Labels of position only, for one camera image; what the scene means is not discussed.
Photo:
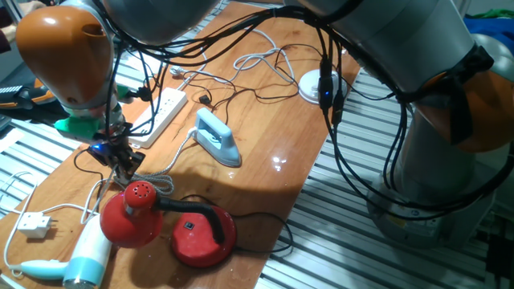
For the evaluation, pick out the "white blue hair dryer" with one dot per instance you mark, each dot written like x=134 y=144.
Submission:
x=86 y=257

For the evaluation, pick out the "red desk lamp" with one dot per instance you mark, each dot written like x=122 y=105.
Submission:
x=132 y=221

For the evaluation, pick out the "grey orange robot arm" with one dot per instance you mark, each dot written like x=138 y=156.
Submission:
x=421 y=40

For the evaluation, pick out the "small teal object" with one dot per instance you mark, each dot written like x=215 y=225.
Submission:
x=122 y=91

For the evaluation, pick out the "blue plastic bag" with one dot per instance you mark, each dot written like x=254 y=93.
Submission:
x=494 y=30

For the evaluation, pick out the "person's bare hand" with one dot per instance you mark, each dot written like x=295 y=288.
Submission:
x=30 y=7

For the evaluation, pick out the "white square plug adapter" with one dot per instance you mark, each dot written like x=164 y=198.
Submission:
x=32 y=225

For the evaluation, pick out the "black orange teach pendant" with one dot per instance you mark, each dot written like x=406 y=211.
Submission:
x=24 y=98

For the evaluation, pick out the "light blue travel iron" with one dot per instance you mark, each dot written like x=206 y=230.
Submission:
x=219 y=140

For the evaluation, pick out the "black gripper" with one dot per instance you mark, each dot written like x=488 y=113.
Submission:
x=114 y=152

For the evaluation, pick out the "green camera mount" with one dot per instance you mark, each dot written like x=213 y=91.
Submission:
x=78 y=126

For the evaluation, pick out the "orange wooden board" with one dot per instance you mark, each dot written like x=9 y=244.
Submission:
x=273 y=132

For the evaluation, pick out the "white power strip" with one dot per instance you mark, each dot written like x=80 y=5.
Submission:
x=160 y=114

